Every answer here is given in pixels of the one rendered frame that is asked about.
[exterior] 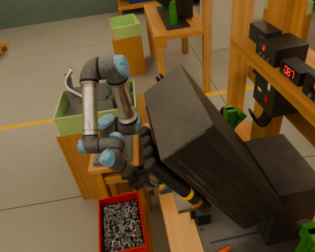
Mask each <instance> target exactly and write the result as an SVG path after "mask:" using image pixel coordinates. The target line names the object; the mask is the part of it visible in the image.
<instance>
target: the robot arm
mask: <svg viewBox="0 0 315 252"><path fill-rule="evenodd" d="M130 74H131V71H130V66H129V62H128V60H127V58H126V57H125V56H124V55H117V54H115V55H108V56H96V57H93V58H91V59H89V60H88V61H87V62H86V63H85V65H84V66H83V68H82V70H81V73H80V77H79V84H80V85H81V90H82V139H79V140H78V144H77V149H78V151H79V153H81V154H97V153H101V156H100V157H99V161H100V163H101V164H103V165H104V166H105V167H106V168H109V169H111V170H112V171H114V172H116V173H117V174H119V175H121V179H122V180H123V181H124V180H125V179H126V180H127V181H128V184H129V185H130V187H131V188H133V189H134V190H136V191H139V190H141V189H142V188H143V187H144V185H145V186H146V187H147V188H146V191H150V190H153V189H158V188H159V184H158V183H157V181H156V180H155V179H154V177H153V176H152V175H151V174H150V173H149V172H148V171H147V170H145V168H144V164H142V165H138V166H134V165H133V164H132V163H130V162H129V161H127V160H126V159H124V158H123V157H122V153H123V149H124V147H125V142H124V136H126V135H138V132H139V129H140V128H141V116H140V115H137V113H136V112H135V111H134V110H133V106H132V102H131V98H130V94H129V89H128V85H127V81H128V79H129V77H130ZM99 80H106V82H107V84H108V85H110V86H111V88H112V92H113V95H114V99H115V102H116V105H117V109H118V112H119V116H118V117H116V116H115V115H114V114H111V113H109V114H105V115H103V116H102V117H100V118H99V119H98V98H97V86H98V85H99ZM98 129H99V132H100V135H101V137H100V138H98Z"/></svg>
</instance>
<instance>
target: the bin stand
mask: <svg viewBox="0 0 315 252"><path fill-rule="evenodd" d="M141 208H142V214H143V220H144V226H145V232H146V239H147V245H148V251H149V252H156V249H155V245H154V240H153V236H152V231H151V227H150V222H149V216H148V210H147V205H146V202H141Z"/></svg>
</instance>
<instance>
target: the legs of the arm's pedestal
mask: <svg viewBox="0 0 315 252"><path fill-rule="evenodd" d="M143 164H144V161H143V157H142V151H141V146H140V141H139V165H143ZM91 178H92V180H93V183H94V186H95V188H96V191H97V193H98V196H99V198H100V199H104V198H108V197H113V196H117V195H122V194H127V193H131V192H136V190H135V189H133V191H130V192H122V193H121V191H120V187H119V184H118V183H126V182H129V181H128V180H126V179H125V180H122V176H121V175H119V174H118V173H116V172H107V173H99V174H91ZM146 188H147V187H146V186H145V185H144V186H143V188H142V189H140V190H139V191H138V194H139V200H140V202H141V203H143V202H146V207H147V212H148V218H149V224H150V229H151V233H152V237H154V229H153V224H152V219H151V215H150V212H152V211H153V209H152V201H151V196H150V191H146Z"/></svg>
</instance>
